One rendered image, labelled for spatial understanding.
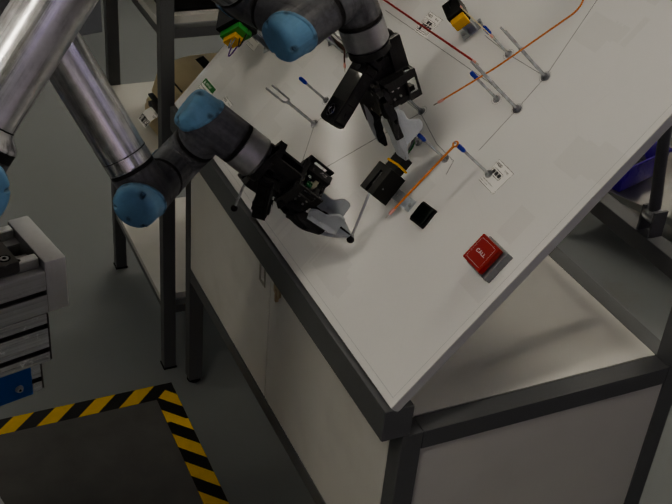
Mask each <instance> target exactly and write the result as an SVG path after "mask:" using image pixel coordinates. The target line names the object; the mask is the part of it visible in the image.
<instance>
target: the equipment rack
mask: <svg viewBox="0 0 672 504"><path fill-rule="evenodd" d="M131 1H132V2H133V3H134V5H135V6H136V7H137V8H138V10H139V11H140V12H141V14H142V15H143V16H144V17H145V19H146V20H147V21H148V23H149V24H150V25H151V27H152V28H153V29H154V30H155V32H156V33H157V88H158V135H157V134H156V133H155V132H154V130H153V129H152V128H151V127H150V125H149V124H148V126H147V127H146V128H144V126H143V125H142V124H141V123H140V121H139V120H138V117H139V116H140V115H141V114H142V113H143V112H144V111H145V104H146V99H147V98H148V97H149V96H148V93H153V92H152V88H153V85H154V82H155V81H151V82H141V83H131V84H122V85H121V80H120V51H119V22H118V0H103V9H104V32H105V56H106V78H107V80H108V82H109V83H110V85H111V87H112V88H113V90H114V92H115V93H116V95H117V97H118V98H119V100H120V102H121V104H122V105H123V107H124V109H125V110H126V112H127V114H128V115H129V117H130V119H131V120H132V122H133V124H134V125H135V127H136V129H137V130H138V132H139V134H140V135H141V137H142V139H143V140H144V142H145V144H146V145H147V147H148V149H149V151H150V152H151V154H152V153H153V152H154V151H155V150H157V149H158V148H159V147H160V146H161V145H162V144H163V143H164V142H165V141H166V140H167V139H168V138H169V137H170V136H171V135H172V134H173V133H172V131H171V129H170V106H175V104H174V103H175V61H174V38H175V39H176V38H188V37H199V36H211V35H220V33H219V32H218V31H217V30H216V24H217V22H205V23H192V24H180V25H174V24H177V23H189V22H202V21H214V20H217V18H218V12H219V8H218V7H208V8H195V9H182V10H174V0H156V3H155V1H154V0H131ZM116 190H117V189H116V187H115V186H114V184H113V182H112V180H111V197H112V221H113V244H114V262H113V264H114V266H115V268H116V270H117V269H123V268H128V266H127V253H126V239H127V241H128V243H129V245H130V247H131V249H132V251H133V253H134V255H135V257H136V259H137V261H138V263H139V265H140V267H141V269H142V271H143V273H144V275H145V277H146V279H147V280H148V282H149V284H150V286H151V288H152V290H153V292H154V294H155V296H156V298H157V300H158V302H159V304H160V306H161V361H160V362H161V365H162V367H163V369H164V370H166V369H171V368H176V367H177V365H176V312H181V311H185V303H186V298H183V299H178V300H176V298H180V297H186V197H180V198H175V199H174V200H173V202H172V203H171V204H170V205H169V206H168V207H167V209H166V211H165V213H164V214H163V215H162V216H160V217H158V218H157V219H156V220H155V221H154V222H153V223H152V224H151V225H149V226H148V227H143V228H136V227H132V226H129V225H127V224H125V223H124V222H123V221H121V220H120V219H119V218H118V216H117V215H116V213H115V211H114V206H113V197H114V195H115V193H116Z"/></svg>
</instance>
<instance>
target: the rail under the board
mask: <svg viewBox="0 0 672 504"><path fill-rule="evenodd" d="M177 111H178V108H177V107H176V106H170V129H171V131H172V133H174V132H175V131H176V130H177V129H178V128H179V127H178V126H177V125H176V124H175V122H174V117H175V115H176V113H177ZM199 173H200V174H201V176H202V177H203V179H204V180H205V181H206V183H207V184H208V186H209V187H210V189H211V190H212V192H213V193H214V195H215V196H216V198H217V199H218V201H219V202H220V204H221V205H222V207H223V208H224V210H225V211H226V213H227V214H228V216H229V217H230V219H231V220H232V221H233V223H234V224H235V226H236V227H237V229H238V230H239V232H240V233H241V235H242V236H243V238H244V239H245V241H246V242H247V244H248V245H249V247H250V248H251V250H252V251H253V253H254V254H255V256H256V257H257V259H258V260H259V262H260V263H261V264H262V266H263V267H264V269H265V270H266V272H267V273H268V275H269V276H270V278H271V279H272V281H273V282H274V284H275V285H276V287H277V288H278V290H279V291H280V293H281V294H282V296H283V297H284V299H285V300H286V302H287V303H288V304H289V306H290V307H291V309H292V310H293V312H294V313H295V315H296V316H297V318H298V319H299V321H300V322H301V324H302V325H303V327H304V328H305V330H306V331H307V333H308V334H309V336H310V337H311V339H312V340H313V342H314V343H315V344H316V346H317V347H318V349H319V350H320V352H321V353H322V355H323V356H324V358H325V359H326V361H327V362H328V364H329V365H330V367H331V368H332V370H333V371H334V373H335V374H336V376H337V377H338V379H339V380H340V382H341V383H342V385H343V386H344V387H345V389H346V390H347V392H348V393H349V395H350V396H351V398H352V399H353V401H354V402H355V404H356V405H357V407H358V408H359V410H360V411H361V413H362V414H363V416H364V417H365V419H366V420H367V422H368V423H369V425H370V426H371V427H372V429H373V430H374V432H375V433H376V435H377V436H378V438H379V439H380V441H381V442H384V441H387V440H391V439H395V438H399V437H403V436H406V435H409V434H410V432H411V425H412V419H413V413H414V404H413V403H412V401H411V400H409V401H408V402H407V403H406V404H405V405H404V407H403V408H402V409H401V410H400V411H399V412H397V411H394V410H392V409H391V408H390V406H389V405H388V404H387V402H386V401H385V399H384V398H383V397H382V395H381V394H380V392H379V391H378V390H377V388H376V387H375V385H374V384H373V383H372V381H371V380H370V378H369V377H368V376H367V374H366V373H365V371H364V370H363V369H362V367H361V366H360V364H359V363H358V361H357V360H356V359H355V357H354V356H353V354H352V353H351V352H350V350H349V349H348V347H347V346H346V345H345V343H344V342H343V340H342V339H341V338H340V336H339V335H338V333H337V332H336V331H335V329H334V328H333V326H332V325H331V324H330V322H329V321H328V319H327V318H326V316H325V315H324V314H323V312H322V311H321V309H320V308H319V307H318V305H317V304H316V302H315V301H314V300H313V298H312V297H311V295H310V294H309V293H308V291H307V290H306V288H305V287H304V286H303V284H302V283H301V281H300V280H299V279H298V277H297V276H296V274H295V273H294V272H293V270H292V269H291V267H290V266H289V264H288V263H287V262H286V260H285V259H284V257H283V256H282V255H281V253H280V252H279V250H278V249H277V248H276V246H275V245H274V243H273V242H272V241H271V239H270V238H269V236H268V235H267V234H266V232H265V231H264V229H263V228H262V227H261V225H260V224H259V222H258V221H257V219H256V218H254V217H251V215H252V212H251V211H250V210H249V208H248V207H247V205H246V204H245V203H244V201H243V200H242V198H241V197H240V199H239V202H238V204H237V207H238V209H237V211H235V212H233V211H232V210H231V206H232V205H234V204H235V202H236V200H237V197H238V195H239V194H238V193H237V191H236V190H235V189H234V187H233V186H232V184H231V183H230V182H229V180H228V179H227V177H226V176H225V175H224V173H223V172H222V170H221V169H220V167H219V166H218V165H217V163H216V162H215V160H214V159H213V158H212V159H211V160H210V161H209V162H208V163H207V164H206V165H205V166H204V167H203V168H202V169H201V170H200V171H199Z"/></svg>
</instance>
